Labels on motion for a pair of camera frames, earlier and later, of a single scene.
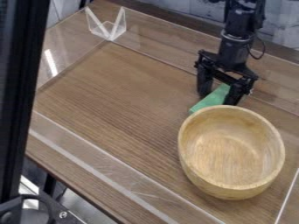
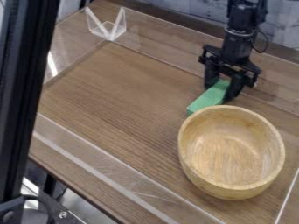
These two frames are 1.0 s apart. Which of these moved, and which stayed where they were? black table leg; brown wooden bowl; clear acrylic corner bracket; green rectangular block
Moved: green rectangular block
Stayed: brown wooden bowl; clear acrylic corner bracket; black table leg
